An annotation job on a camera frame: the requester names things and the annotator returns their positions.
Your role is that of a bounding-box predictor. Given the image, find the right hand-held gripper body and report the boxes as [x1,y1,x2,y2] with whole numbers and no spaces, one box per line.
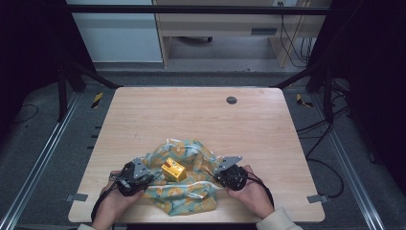
[213,155,249,192]

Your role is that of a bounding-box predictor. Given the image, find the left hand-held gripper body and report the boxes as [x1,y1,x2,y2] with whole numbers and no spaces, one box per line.
[109,157,155,197]

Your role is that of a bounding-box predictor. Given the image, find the small yellow box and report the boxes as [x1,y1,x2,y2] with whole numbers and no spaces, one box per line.
[161,156,188,183]

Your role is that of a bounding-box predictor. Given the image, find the lemon print drawstring cloth bag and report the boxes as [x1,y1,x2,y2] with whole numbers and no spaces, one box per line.
[140,137,225,217]

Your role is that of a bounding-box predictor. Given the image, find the person's right hand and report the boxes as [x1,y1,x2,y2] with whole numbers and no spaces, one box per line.
[224,164,276,220]

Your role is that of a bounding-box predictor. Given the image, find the person's left hand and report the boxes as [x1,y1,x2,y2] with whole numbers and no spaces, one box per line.
[91,171,146,230]

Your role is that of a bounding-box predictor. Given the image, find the yellow black floor tape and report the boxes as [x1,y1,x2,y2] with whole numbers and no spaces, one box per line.
[91,91,104,110]
[295,93,314,108]

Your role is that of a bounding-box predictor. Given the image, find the white cabinet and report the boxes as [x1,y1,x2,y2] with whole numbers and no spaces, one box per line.
[65,0,165,63]

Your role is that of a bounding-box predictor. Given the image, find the light wooden desk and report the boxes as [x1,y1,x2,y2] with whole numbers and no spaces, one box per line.
[152,0,333,69]

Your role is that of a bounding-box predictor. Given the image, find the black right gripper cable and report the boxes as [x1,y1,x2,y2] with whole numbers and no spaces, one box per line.
[244,172,276,209]

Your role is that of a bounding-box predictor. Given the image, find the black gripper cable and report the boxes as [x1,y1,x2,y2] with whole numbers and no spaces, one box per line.
[90,180,120,223]
[244,172,276,209]

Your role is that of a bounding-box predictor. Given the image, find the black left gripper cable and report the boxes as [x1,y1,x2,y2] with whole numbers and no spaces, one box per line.
[90,180,120,223]

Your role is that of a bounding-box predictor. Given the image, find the grey table edge bracket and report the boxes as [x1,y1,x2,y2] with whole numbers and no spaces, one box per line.
[306,194,329,204]
[64,193,89,203]

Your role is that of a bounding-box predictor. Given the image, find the aluminium floor rail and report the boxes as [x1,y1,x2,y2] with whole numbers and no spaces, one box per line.
[309,93,388,230]
[0,91,81,230]

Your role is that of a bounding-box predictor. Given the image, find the black floor cables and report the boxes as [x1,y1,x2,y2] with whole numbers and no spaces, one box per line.
[296,104,351,199]

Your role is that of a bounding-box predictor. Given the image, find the black metal frame strut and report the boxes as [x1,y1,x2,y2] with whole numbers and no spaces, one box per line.
[56,59,122,123]
[273,60,337,122]

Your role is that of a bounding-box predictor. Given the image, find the thin black floor cable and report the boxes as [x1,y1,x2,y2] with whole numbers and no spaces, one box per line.
[11,103,40,127]

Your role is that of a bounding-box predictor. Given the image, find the black hanging cables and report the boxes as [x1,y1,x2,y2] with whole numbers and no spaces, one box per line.
[279,1,316,69]

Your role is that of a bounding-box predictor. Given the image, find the black horizontal frame bar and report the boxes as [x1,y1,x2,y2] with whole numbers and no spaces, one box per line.
[63,4,333,16]

